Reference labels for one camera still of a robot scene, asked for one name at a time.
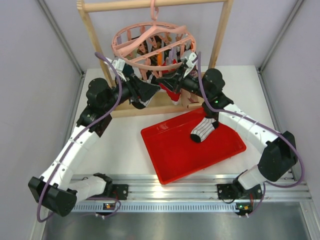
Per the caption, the red plastic tray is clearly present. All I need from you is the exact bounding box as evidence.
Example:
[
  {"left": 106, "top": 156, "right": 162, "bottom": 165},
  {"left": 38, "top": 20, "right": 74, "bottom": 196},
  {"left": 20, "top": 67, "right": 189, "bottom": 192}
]
[{"left": 140, "top": 108, "right": 247, "bottom": 185}]

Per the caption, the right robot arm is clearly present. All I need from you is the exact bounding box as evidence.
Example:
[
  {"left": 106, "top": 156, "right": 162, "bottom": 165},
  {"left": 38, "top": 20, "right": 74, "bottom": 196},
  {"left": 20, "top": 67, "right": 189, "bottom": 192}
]
[{"left": 156, "top": 66, "right": 299, "bottom": 199}]

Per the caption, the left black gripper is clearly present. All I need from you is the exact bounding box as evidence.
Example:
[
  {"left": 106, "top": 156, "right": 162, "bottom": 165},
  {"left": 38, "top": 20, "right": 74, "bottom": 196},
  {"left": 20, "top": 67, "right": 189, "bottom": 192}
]
[{"left": 102, "top": 71, "right": 160, "bottom": 112}]

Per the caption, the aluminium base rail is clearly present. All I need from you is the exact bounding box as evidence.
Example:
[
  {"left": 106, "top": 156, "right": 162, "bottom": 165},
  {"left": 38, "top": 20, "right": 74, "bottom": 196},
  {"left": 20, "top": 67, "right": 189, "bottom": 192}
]
[{"left": 72, "top": 174, "right": 312, "bottom": 216}]

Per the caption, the pink round clip hanger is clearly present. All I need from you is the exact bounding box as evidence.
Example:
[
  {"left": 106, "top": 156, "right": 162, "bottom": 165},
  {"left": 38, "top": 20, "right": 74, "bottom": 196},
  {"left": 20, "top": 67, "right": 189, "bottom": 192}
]
[{"left": 111, "top": 0, "right": 197, "bottom": 80}]

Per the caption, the maroon striped beige sock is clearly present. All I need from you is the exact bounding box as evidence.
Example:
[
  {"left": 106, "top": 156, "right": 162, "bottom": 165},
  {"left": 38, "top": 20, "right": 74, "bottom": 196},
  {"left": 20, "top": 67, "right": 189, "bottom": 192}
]
[{"left": 180, "top": 68, "right": 199, "bottom": 109}]

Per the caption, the wooden hanger rack frame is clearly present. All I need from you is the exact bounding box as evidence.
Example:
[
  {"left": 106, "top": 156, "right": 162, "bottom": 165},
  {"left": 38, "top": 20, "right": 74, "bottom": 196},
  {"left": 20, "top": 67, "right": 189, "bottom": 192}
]
[{"left": 76, "top": 0, "right": 235, "bottom": 119}]

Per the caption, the red santa sock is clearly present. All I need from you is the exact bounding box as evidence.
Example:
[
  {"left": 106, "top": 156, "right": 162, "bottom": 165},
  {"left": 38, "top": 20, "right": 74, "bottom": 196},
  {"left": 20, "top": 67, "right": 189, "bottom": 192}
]
[{"left": 159, "top": 57, "right": 181, "bottom": 106}]

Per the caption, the dark green sock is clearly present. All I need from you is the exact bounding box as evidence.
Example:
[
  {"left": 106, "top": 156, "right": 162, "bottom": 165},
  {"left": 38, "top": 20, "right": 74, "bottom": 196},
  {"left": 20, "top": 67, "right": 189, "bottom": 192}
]
[{"left": 122, "top": 63, "right": 135, "bottom": 78}]

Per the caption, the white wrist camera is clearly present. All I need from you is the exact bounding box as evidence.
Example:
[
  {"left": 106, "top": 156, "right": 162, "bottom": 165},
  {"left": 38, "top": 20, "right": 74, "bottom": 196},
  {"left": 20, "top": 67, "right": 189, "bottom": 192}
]
[
  {"left": 180, "top": 50, "right": 198, "bottom": 78},
  {"left": 111, "top": 58, "right": 127, "bottom": 82}
]

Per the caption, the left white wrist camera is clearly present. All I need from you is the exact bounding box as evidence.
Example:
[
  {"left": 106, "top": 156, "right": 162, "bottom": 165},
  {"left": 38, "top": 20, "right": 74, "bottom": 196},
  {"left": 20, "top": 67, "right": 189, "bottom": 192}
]
[{"left": 111, "top": 58, "right": 127, "bottom": 82}]

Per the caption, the black yellow argyle sock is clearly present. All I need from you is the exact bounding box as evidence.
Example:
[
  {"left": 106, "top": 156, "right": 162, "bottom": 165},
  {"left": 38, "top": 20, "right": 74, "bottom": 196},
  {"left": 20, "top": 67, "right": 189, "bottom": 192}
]
[{"left": 137, "top": 35, "right": 164, "bottom": 66}]

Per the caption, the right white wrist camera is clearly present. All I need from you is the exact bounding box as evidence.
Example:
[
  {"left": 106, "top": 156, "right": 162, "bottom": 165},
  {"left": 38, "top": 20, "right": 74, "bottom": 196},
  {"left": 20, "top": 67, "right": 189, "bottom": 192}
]
[{"left": 180, "top": 50, "right": 198, "bottom": 78}]

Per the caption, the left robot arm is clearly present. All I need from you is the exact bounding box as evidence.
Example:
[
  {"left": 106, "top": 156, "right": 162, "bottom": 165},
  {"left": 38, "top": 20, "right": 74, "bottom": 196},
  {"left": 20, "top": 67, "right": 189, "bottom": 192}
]
[{"left": 28, "top": 73, "right": 161, "bottom": 217}]

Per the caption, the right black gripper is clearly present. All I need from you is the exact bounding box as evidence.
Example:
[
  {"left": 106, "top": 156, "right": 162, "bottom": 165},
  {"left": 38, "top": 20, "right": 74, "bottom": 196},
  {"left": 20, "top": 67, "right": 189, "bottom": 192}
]
[{"left": 157, "top": 64, "right": 211, "bottom": 101}]

